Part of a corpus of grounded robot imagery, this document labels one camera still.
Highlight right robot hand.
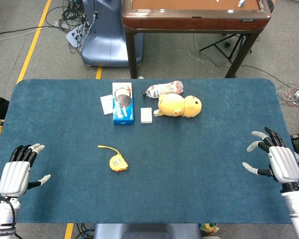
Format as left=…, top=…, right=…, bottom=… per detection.
left=242, top=126, right=299, bottom=186

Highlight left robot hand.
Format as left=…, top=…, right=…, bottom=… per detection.
left=0, top=143, right=51, bottom=198

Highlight yellow tape measure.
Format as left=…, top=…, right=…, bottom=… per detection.
left=97, top=145, right=130, bottom=172

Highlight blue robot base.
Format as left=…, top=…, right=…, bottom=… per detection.
left=80, top=0, right=144, bottom=67

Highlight colourful toy under table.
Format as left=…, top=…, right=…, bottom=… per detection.
left=198, top=223, right=220, bottom=235

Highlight white card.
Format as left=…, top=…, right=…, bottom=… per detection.
left=100, top=95, right=114, bottom=116

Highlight yellow plush toy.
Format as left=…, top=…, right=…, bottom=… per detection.
left=153, top=94, right=202, bottom=119

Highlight black tripod stand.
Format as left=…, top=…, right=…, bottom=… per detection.
left=198, top=33, right=253, bottom=62

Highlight blue cookie box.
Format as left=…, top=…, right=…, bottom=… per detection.
left=112, top=82, right=135, bottom=125

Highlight blue table mat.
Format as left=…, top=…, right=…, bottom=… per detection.
left=0, top=78, right=299, bottom=225

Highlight clear plastic bottle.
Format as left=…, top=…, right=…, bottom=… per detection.
left=142, top=80, right=184, bottom=100

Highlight small white box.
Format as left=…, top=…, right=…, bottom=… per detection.
left=140, top=107, right=153, bottom=124

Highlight blue grey robot torso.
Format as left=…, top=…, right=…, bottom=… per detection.
left=93, top=223, right=201, bottom=239

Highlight grey white power strip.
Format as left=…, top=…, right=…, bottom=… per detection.
left=65, top=24, right=87, bottom=48

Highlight brown wooden table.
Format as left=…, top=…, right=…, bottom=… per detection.
left=121, top=0, right=272, bottom=79

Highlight tangled black floor cables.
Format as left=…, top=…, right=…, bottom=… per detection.
left=45, top=0, right=90, bottom=34

